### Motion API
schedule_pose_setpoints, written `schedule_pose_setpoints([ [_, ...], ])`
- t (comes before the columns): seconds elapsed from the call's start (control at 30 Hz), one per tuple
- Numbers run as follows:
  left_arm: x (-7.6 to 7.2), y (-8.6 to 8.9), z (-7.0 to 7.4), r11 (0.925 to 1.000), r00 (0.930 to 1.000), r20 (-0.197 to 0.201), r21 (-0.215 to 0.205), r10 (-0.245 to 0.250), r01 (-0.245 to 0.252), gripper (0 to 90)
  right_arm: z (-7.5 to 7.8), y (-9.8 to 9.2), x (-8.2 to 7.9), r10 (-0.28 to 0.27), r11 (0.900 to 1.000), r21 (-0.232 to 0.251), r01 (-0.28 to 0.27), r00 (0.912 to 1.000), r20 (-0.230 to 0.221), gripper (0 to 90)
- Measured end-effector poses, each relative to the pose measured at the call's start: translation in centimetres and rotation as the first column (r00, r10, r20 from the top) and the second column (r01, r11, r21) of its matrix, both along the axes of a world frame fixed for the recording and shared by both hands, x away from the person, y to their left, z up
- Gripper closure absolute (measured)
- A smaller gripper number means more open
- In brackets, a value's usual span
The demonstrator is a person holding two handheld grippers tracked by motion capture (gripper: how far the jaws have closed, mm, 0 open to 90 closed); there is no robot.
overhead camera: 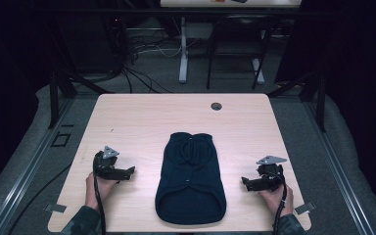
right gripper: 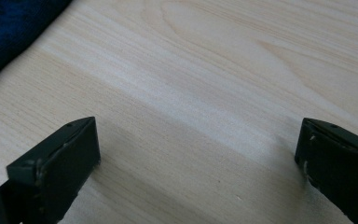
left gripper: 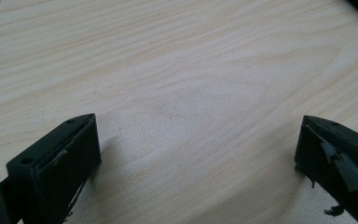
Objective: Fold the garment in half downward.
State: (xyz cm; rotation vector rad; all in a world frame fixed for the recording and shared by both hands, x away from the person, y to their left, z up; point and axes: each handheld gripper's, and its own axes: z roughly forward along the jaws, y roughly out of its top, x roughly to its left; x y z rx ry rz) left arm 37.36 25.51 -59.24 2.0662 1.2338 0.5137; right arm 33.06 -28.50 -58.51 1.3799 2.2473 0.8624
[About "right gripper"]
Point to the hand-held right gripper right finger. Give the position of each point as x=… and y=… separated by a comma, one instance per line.
x=341, y=168

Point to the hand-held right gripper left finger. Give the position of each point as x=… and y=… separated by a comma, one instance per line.
x=62, y=161

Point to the dark blue cloth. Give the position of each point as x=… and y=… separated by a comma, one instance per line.
x=9, y=31

